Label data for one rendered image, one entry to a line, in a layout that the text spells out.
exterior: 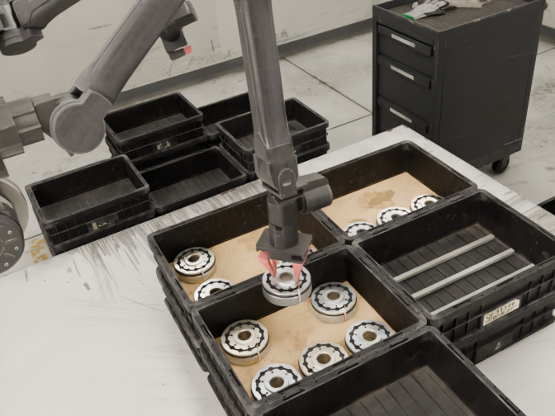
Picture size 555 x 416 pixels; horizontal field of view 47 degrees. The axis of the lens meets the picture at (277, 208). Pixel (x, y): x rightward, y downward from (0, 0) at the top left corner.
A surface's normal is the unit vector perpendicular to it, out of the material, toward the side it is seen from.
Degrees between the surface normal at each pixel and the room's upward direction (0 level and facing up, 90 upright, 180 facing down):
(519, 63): 90
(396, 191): 0
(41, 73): 90
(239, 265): 0
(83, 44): 90
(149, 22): 77
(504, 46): 90
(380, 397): 0
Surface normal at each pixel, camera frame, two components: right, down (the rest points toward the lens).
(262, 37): 0.42, 0.34
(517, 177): -0.08, -0.81
